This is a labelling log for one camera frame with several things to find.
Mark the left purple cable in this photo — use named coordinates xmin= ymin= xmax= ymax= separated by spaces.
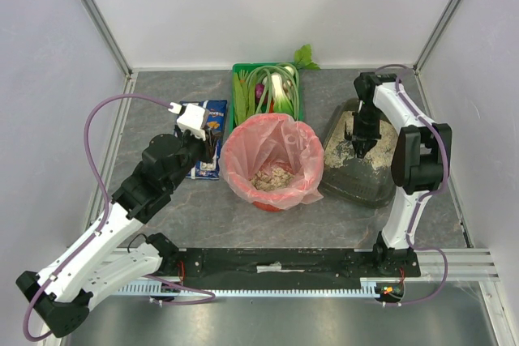
xmin=22 ymin=93 xmax=218 ymax=342

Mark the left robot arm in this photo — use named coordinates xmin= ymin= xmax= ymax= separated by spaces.
xmin=16 ymin=128 xmax=221 ymax=338

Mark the black litter scoop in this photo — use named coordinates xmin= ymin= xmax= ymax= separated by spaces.
xmin=344 ymin=126 xmax=354 ymax=142

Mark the green lettuce leaf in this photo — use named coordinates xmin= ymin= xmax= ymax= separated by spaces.
xmin=233 ymin=74 xmax=255 ymax=126

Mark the white bok choy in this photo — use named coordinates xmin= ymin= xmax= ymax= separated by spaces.
xmin=261 ymin=65 xmax=296 ymax=116

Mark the dark translucent litter box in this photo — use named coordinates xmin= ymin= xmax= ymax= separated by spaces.
xmin=320 ymin=99 xmax=396 ymax=208

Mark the green long beans bundle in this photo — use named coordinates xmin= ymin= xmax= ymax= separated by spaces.
xmin=244 ymin=63 xmax=303 ymax=121

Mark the purple onion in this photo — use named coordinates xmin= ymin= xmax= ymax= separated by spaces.
xmin=255 ymin=83 xmax=264 ymax=102

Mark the white cable duct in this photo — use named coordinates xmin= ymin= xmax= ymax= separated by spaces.
xmin=114 ymin=279 xmax=404 ymax=298

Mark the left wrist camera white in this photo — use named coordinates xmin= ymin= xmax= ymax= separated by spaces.
xmin=168 ymin=102 xmax=209 ymax=141

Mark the green vegetable tray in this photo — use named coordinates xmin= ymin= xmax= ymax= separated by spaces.
xmin=230 ymin=63 xmax=304 ymax=128

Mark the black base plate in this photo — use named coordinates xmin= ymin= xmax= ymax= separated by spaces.
xmin=152 ymin=248 xmax=421 ymax=291

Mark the green leaf sprig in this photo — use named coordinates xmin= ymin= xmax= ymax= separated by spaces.
xmin=293 ymin=44 xmax=320 ymax=70

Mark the blue Doritos chip bag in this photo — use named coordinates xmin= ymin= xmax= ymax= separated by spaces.
xmin=180 ymin=100 xmax=227 ymax=180

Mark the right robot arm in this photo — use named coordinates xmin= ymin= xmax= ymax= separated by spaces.
xmin=345 ymin=72 xmax=453 ymax=277

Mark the red mesh waste basket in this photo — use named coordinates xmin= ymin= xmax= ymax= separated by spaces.
xmin=221 ymin=114 xmax=324 ymax=212

